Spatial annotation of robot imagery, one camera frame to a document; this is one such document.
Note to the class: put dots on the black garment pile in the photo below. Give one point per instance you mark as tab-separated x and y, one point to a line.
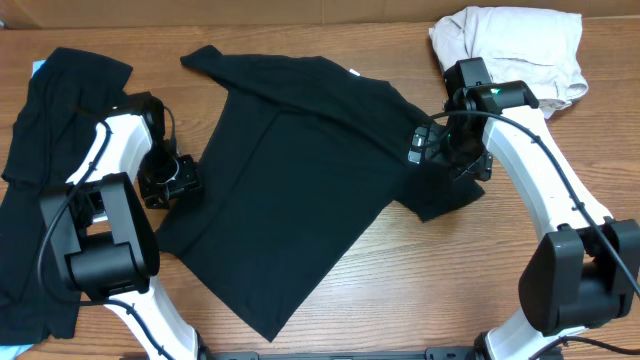
51	137

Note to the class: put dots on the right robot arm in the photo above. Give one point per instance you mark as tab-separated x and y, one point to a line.
583	273

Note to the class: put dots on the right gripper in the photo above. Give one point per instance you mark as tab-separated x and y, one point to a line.
479	167

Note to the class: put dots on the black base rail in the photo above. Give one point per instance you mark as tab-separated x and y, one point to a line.
340	356

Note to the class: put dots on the light blue cloth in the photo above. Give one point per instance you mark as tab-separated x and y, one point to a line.
36	66

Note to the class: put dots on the folded beige shorts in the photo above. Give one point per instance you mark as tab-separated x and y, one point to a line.
537	46

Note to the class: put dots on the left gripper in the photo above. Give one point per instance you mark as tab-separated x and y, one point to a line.
190	179

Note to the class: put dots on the black t-shirt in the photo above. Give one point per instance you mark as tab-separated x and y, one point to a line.
304	157

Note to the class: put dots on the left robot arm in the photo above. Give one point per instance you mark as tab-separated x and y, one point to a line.
96	227

